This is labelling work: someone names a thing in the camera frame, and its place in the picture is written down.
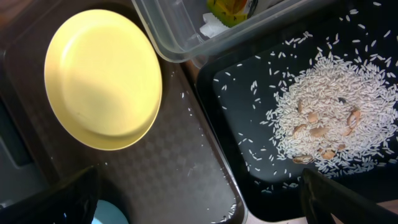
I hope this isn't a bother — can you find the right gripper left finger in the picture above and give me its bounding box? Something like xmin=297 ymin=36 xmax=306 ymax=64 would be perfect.
xmin=1 ymin=166 xmax=100 ymax=224

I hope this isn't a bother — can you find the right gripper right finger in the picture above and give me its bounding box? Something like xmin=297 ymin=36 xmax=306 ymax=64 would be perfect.
xmin=300 ymin=169 xmax=397 ymax=223

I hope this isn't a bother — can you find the light blue bowl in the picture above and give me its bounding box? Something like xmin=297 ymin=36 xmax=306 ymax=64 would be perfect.
xmin=91 ymin=200 xmax=129 ymax=224

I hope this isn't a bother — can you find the rice food scraps pile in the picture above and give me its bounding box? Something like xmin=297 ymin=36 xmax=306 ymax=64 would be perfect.
xmin=266 ymin=52 xmax=397 ymax=178

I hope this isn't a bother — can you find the yellow round plate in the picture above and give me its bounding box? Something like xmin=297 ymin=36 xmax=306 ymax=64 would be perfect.
xmin=44 ymin=9 xmax=162 ymax=151

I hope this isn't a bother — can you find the white paper napkin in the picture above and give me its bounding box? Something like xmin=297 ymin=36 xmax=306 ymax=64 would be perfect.
xmin=200 ymin=12 xmax=229 ymax=38

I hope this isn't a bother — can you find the green orange snack wrapper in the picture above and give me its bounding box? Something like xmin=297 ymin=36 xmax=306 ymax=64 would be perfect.
xmin=206 ymin=0 xmax=258 ymax=27

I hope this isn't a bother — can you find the black rectangular waste tray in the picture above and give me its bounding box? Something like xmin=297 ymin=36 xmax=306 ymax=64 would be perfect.
xmin=196 ymin=1 xmax=397 ymax=223

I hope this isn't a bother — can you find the clear plastic waste bin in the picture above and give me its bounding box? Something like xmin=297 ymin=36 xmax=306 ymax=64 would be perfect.
xmin=133 ymin=0 xmax=331 ymax=68

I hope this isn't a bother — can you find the grey plastic dish rack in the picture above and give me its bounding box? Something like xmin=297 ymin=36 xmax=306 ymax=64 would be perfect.
xmin=1 ymin=103 xmax=49 ymax=208

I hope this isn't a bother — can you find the dark brown serving tray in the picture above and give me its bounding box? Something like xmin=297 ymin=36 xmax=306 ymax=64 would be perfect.
xmin=1 ymin=1 xmax=248 ymax=223

